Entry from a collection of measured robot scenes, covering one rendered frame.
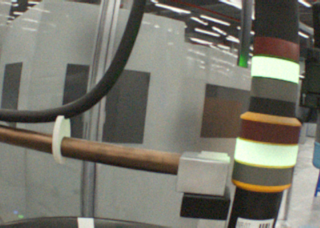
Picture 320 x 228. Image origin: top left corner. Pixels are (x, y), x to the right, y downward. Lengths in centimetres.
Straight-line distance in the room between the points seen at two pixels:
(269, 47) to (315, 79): 27
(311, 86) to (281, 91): 27
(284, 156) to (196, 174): 6
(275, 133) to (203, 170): 5
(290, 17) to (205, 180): 12
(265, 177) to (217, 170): 3
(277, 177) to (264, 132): 3
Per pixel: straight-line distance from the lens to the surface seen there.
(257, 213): 25
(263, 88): 24
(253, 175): 24
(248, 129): 24
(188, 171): 24
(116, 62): 25
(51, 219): 43
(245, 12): 27
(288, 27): 24
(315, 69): 51
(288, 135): 24
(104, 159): 26
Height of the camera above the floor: 159
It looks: 3 degrees down
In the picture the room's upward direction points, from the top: 6 degrees clockwise
